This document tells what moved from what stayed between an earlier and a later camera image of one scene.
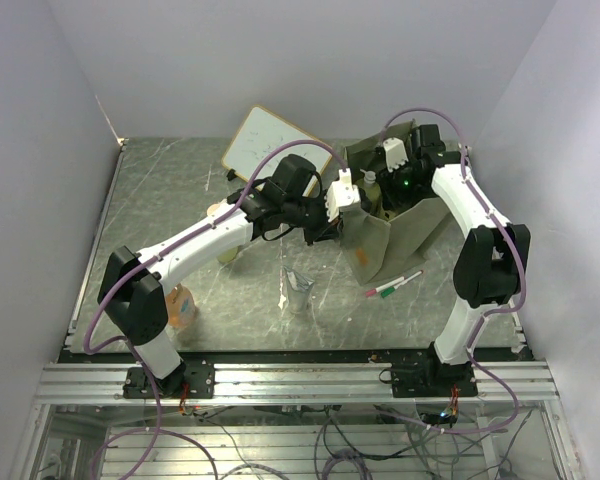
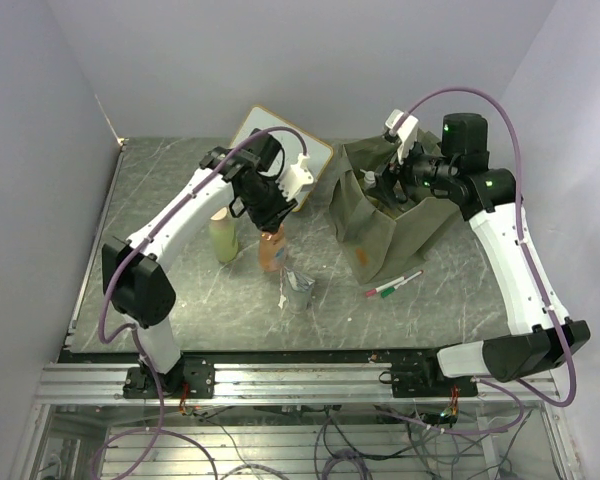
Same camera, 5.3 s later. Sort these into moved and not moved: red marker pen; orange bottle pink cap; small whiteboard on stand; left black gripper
Moved: left black gripper; orange bottle pink cap
Not moved: red marker pen; small whiteboard on stand
